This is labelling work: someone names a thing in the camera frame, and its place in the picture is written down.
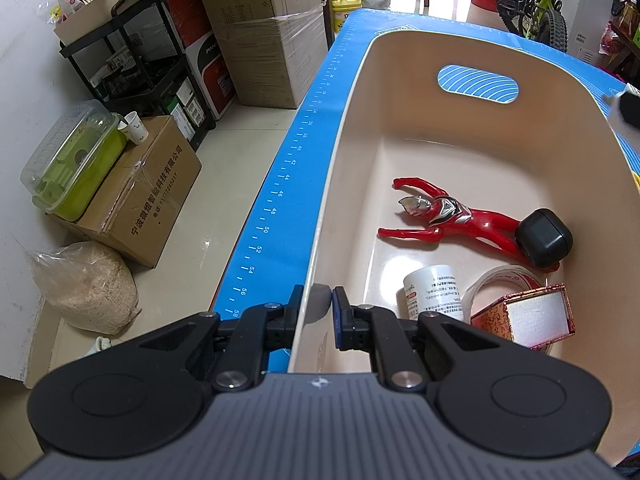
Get stacked cardboard boxes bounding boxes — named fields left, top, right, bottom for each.
left=202, top=0, right=328, bottom=110

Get beige plastic storage bin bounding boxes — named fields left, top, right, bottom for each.
left=306, top=30, right=639, bottom=463

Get white paper cup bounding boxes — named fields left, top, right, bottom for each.
left=118, top=112, right=149, bottom=145

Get black metal shelf rack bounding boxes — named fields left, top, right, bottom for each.
left=60, top=0, right=215, bottom=148

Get green lidded container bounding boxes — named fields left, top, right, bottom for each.
left=21, top=100, right=127, bottom=222

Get white pill bottle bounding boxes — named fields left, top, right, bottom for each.
left=404, top=264, right=464, bottom=321

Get red ultraman figure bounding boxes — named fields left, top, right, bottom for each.
left=378, top=177, right=560, bottom=272

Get green black bicycle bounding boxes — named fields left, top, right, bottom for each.
left=496, top=0, right=567, bottom=52

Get tape roll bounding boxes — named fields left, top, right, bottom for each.
left=461, top=264, right=542, bottom=324

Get yellow oil jug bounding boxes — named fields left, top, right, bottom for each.
left=330, top=0, right=362, bottom=35

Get bag of grain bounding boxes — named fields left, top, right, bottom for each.
left=26, top=242, right=140, bottom=336

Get cardboard box on floor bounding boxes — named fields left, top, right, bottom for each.
left=58, top=115, right=202, bottom=269

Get red patterned gift box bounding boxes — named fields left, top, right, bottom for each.
left=471, top=284, right=575, bottom=350

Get black earbuds case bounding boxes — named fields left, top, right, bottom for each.
left=514, top=208, right=574, bottom=272

